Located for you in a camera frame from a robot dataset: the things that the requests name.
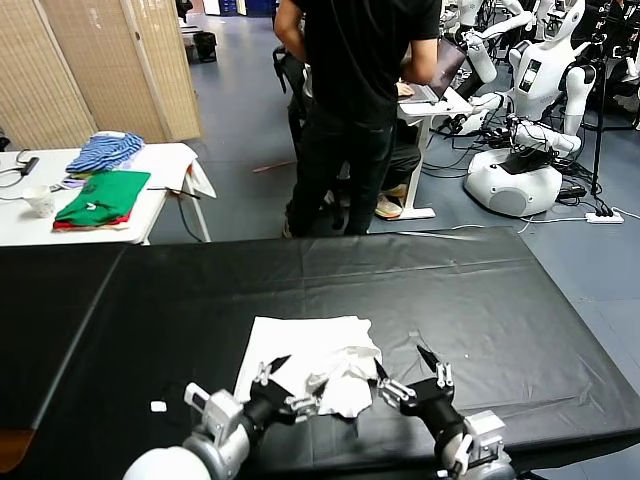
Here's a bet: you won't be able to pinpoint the white t-shirt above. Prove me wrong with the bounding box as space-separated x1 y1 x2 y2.
234 314 384 419

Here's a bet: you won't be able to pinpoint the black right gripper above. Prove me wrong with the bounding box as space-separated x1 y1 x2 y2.
373 345 469 441

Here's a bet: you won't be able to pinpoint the purple garment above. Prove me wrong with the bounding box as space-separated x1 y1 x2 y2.
60 149 146 190

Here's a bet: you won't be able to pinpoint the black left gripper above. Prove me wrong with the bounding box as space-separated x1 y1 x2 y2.
243 355 329 431

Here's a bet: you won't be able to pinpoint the white draped cloth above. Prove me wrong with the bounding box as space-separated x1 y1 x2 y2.
130 143 217 199

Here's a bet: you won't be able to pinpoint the green t-shirt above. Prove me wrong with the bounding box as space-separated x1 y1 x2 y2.
53 171 152 226

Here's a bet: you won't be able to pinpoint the grey laptop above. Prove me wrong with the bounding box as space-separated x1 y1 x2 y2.
397 37 469 104

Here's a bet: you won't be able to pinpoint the bamboo folding screen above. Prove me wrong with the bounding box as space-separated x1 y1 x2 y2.
0 0 202 150

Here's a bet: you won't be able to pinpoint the black table cover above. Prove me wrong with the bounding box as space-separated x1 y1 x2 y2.
0 227 640 480

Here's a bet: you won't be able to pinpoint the blue striped garment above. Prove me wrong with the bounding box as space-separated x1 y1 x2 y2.
65 132 146 175

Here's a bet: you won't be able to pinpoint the black tripod stand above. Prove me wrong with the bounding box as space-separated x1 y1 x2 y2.
584 29 640 199

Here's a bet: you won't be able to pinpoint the red garment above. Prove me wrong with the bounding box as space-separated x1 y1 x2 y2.
52 209 134 232

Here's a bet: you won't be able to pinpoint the standing person in black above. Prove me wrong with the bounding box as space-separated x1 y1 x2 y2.
273 0 444 239

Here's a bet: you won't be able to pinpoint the black cable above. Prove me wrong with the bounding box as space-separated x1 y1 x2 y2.
147 184 211 244

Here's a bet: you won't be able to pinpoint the white humanoid robot with base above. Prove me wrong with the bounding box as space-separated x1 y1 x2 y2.
462 0 599 219

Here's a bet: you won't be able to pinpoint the small white desk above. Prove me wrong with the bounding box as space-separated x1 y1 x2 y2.
394 87 475 220

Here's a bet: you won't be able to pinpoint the white paper cup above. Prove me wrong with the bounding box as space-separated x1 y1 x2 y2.
22 184 56 219

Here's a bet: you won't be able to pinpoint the white folding table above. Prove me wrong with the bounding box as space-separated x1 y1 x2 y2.
0 143 211 247

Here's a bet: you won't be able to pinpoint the black trash bin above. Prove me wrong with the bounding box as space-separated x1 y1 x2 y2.
192 30 219 65

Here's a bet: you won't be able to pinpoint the seated person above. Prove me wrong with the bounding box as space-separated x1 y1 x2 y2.
374 82 422 219

